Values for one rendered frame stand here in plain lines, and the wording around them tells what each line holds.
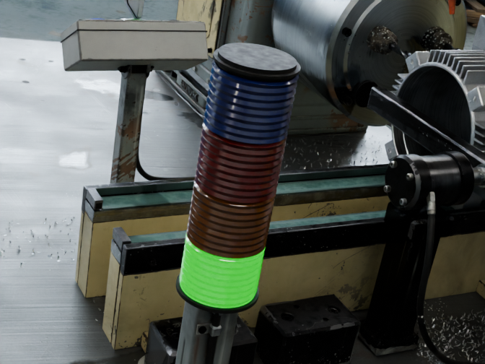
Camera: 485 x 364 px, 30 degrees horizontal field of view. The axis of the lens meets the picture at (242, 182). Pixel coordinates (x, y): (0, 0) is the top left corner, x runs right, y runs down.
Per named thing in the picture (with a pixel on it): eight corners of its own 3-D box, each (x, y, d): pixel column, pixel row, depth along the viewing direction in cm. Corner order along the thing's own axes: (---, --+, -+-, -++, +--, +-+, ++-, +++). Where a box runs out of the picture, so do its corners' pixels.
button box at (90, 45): (187, 70, 121) (183, 31, 122) (210, 60, 115) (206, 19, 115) (63, 71, 113) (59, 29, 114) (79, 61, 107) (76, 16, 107)
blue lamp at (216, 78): (263, 110, 67) (273, 52, 65) (302, 144, 63) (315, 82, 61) (189, 112, 64) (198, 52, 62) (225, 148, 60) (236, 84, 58)
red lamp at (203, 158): (252, 164, 69) (263, 110, 67) (291, 201, 64) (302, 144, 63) (181, 169, 66) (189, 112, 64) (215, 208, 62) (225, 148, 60)
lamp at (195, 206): (243, 215, 71) (252, 164, 69) (280, 255, 66) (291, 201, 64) (173, 222, 68) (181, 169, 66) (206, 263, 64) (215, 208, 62)
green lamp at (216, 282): (234, 264, 73) (243, 215, 71) (269, 306, 68) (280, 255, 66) (166, 273, 70) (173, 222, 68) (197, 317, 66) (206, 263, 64)
